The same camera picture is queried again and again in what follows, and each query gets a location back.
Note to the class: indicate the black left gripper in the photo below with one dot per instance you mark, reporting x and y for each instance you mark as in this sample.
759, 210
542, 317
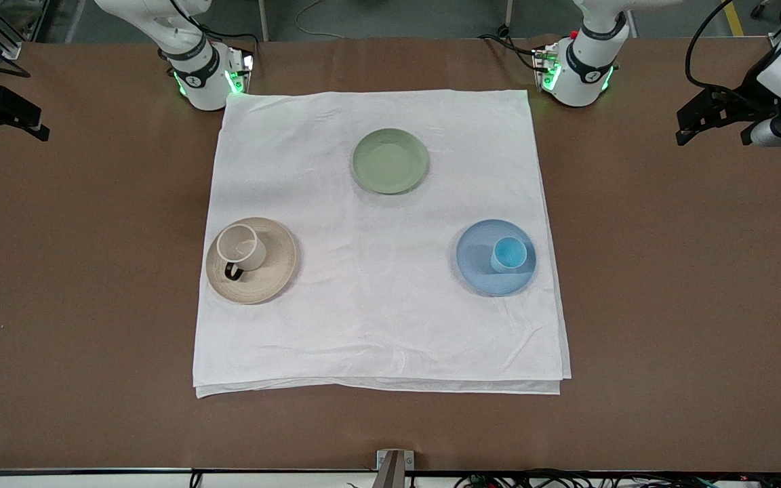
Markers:
747, 96

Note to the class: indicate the blue cup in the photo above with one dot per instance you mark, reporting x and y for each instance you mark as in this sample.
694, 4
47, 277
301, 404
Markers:
509, 256

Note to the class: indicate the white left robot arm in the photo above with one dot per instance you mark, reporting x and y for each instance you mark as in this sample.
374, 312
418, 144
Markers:
580, 78

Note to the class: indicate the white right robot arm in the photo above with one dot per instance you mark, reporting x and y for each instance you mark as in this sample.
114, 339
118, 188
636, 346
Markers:
201, 85

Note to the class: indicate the blue plate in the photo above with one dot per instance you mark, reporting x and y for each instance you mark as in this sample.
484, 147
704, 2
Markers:
475, 264

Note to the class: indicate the beige gray plate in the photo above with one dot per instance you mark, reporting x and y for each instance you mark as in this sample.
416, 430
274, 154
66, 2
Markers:
275, 271

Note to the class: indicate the green plate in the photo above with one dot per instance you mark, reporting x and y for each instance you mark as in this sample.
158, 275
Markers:
389, 161

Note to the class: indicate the white cloth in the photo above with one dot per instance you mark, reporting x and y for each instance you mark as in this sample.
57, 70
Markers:
377, 305

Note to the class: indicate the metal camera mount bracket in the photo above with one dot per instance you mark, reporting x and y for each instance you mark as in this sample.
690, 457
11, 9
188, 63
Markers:
394, 468

